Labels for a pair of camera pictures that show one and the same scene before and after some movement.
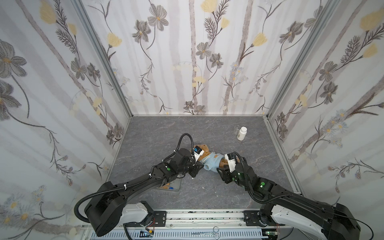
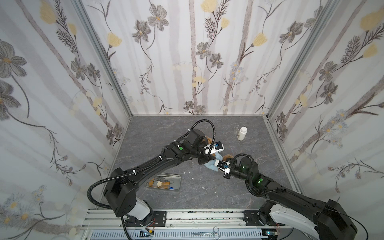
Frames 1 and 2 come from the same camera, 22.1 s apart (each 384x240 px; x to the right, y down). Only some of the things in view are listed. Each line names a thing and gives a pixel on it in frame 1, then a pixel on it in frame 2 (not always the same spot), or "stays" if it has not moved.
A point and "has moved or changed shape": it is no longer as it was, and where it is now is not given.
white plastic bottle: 242,133 stays
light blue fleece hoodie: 211,161 stays
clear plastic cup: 236,130 stays
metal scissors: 215,233 stays
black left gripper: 195,167 → 205,149
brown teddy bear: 223,162 has moved or changed shape
